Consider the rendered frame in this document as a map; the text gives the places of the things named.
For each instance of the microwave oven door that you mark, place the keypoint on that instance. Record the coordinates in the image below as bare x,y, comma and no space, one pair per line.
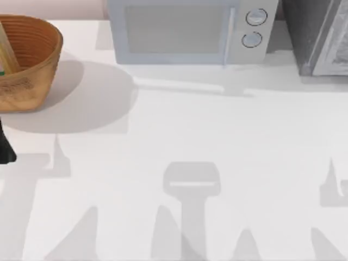
174,30

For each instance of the round microwave knob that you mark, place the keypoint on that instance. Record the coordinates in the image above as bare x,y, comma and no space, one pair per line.
251,39
256,17

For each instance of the pale microwave oven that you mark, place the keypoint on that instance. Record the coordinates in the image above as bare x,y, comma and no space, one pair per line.
261,46

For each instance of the brown woven basket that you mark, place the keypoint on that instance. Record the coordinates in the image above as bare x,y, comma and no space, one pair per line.
38,70

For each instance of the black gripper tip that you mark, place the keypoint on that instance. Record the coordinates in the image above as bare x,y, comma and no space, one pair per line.
6,152

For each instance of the pale green bottle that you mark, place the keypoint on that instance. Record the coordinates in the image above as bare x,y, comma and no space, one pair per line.
6,53

